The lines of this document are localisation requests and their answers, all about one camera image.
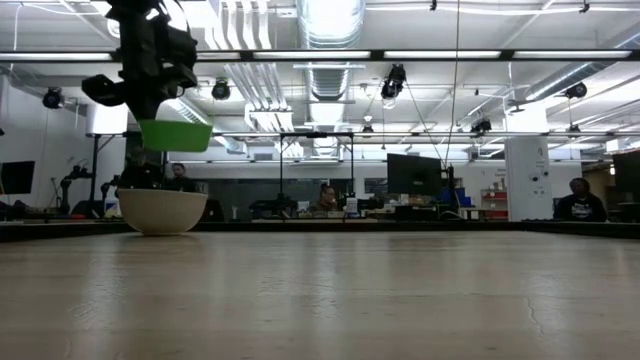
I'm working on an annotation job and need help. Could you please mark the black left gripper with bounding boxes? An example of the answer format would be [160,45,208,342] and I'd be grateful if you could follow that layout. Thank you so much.
[115,17,200,123]

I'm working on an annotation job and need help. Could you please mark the green plastic bowl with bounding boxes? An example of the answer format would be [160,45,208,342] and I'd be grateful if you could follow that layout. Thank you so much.
[138,118,214,154]

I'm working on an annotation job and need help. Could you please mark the white ribbed bowl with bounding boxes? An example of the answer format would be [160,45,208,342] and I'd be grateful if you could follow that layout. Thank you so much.
[117,188,209,237]

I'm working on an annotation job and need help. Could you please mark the red shelf cart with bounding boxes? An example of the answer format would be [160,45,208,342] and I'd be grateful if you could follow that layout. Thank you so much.
[479,188,509,221]

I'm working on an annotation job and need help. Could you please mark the person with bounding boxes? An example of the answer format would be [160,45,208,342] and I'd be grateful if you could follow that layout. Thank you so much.
[117,148,165,191]
[552,177,609,223]
[162,162,200,194]
[309,183,342,213]

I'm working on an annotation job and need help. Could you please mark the large black monitor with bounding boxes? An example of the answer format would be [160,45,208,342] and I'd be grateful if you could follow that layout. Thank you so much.
[386,152,444,198]

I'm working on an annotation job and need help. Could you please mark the blue storage bins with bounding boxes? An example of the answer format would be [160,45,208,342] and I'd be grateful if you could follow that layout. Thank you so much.
[439,186,474,208]

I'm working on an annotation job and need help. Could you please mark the white square column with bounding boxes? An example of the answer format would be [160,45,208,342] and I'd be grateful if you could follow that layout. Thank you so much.
[503,136,554,223]

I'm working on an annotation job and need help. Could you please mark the black background station frame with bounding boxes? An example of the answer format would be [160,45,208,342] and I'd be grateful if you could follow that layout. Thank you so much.
[88,130,357,221]

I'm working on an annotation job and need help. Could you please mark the silver round ceiling duct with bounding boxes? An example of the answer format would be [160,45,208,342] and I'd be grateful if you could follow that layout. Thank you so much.
[294,0,367,104]

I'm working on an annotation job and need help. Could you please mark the thin hanging cable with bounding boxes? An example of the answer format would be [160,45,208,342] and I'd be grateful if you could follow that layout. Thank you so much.
[442,0,462,170]

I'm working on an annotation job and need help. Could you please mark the grey ceiling duct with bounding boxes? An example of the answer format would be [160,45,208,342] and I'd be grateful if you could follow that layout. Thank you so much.
[519,34,640,104]

